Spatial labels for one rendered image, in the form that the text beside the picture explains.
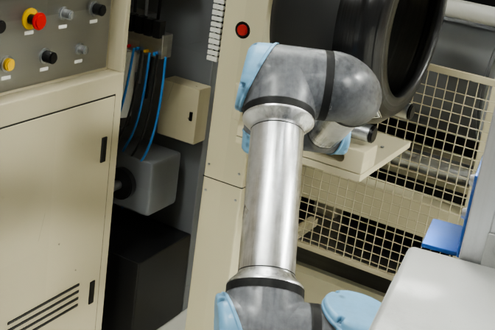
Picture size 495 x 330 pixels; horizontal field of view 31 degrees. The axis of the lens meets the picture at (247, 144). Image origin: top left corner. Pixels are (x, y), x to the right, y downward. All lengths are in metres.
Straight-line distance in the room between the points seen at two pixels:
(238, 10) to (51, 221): 0.74
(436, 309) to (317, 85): 0.74
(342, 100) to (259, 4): 0.96
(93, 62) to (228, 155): 0.45
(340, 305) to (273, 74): 0.38
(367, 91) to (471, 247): 0.66
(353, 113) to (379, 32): 0.62
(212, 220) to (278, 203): 1.25
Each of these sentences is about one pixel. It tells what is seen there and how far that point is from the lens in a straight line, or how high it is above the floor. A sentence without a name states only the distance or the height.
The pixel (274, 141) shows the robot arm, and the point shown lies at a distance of 1.35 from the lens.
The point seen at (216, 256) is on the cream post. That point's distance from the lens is 2.59.
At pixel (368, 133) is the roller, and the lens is 2.18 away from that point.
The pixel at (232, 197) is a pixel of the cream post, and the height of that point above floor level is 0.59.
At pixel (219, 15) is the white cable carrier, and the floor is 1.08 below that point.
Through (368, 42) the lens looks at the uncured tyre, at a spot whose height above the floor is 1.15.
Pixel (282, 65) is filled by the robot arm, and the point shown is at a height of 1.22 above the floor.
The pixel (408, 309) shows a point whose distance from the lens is 0.71.
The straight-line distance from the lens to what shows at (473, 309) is 0.73.
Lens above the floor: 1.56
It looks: 19 degrees down
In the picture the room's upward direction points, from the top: 8 degrees clockwise
